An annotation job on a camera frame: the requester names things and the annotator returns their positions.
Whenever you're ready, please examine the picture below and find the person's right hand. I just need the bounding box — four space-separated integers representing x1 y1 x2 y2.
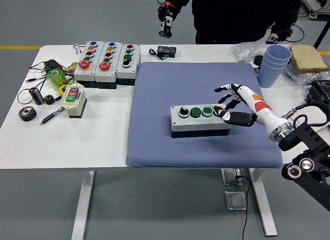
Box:
157 1 178 39

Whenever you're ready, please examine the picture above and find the person's left hand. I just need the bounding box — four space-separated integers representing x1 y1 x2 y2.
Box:
265 28 294 45

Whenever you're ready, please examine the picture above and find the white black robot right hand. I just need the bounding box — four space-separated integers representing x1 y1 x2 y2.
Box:
213 83 284 135

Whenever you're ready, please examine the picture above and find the four-button grey control box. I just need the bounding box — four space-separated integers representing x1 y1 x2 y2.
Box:
115 43 142 86
170 103 232 139

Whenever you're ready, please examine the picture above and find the five-button box with emergency stop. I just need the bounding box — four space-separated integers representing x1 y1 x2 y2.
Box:
73 40 105 88
94 41 123 90

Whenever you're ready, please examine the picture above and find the light blue plastic cup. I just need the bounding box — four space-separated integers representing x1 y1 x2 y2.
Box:
265 44 292 61
262 53 291 68
257 59 287 89

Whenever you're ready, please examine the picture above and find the black digital meter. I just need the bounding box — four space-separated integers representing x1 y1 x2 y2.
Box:
148 45 177 61

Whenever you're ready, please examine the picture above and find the slice of bread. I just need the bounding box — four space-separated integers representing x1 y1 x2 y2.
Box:
289 44 329 73

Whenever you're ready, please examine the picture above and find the clear bubble wrap bag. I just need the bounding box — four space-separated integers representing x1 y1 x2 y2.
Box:
231 41 269 62

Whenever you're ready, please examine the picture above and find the clear plastic bag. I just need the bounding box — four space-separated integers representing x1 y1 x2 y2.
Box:
284 61 330 86

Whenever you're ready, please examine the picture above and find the person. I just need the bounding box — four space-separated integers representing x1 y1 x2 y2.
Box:
163 0 306 44

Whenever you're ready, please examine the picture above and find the blue-grey quilted mat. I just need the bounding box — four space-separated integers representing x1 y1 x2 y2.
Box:
125 61 283 169

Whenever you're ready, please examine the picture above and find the metal floor socket plate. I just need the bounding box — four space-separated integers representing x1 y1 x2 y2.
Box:
224 190 248 211
221 168 244 186

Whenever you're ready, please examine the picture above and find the white table leg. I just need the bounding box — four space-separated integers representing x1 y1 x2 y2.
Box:
71 170 95 240
249 168 278 237

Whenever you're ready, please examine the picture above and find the green plastic roll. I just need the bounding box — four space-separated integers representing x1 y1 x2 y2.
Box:
46 68 68 92

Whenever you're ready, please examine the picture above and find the yellow tape roll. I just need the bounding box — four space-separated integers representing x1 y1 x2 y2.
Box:
59 82 75 97

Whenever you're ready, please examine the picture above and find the black cylindrical capacitor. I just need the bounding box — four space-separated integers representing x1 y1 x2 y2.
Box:
29 87 45 106

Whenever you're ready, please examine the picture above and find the black pen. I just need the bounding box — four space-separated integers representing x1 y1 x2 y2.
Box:
39 105 66 126

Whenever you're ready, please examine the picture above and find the large dark steel gear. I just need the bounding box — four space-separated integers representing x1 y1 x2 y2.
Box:
18 106 37 122

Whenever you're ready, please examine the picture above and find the white wheeled equipment frame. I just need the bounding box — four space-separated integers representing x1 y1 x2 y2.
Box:
301 0 330 21

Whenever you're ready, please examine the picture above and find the black floor power cable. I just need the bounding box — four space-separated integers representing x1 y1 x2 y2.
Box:
235 174 251 240

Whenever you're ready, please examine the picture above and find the black electronic module with wires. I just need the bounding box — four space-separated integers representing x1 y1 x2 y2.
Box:
30 59 64 73

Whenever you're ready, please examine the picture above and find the cream switch box green red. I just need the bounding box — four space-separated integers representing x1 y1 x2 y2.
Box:
61 83 88 119

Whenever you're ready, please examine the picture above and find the black cable with plug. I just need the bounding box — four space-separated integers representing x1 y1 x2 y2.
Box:
16 76 50 104

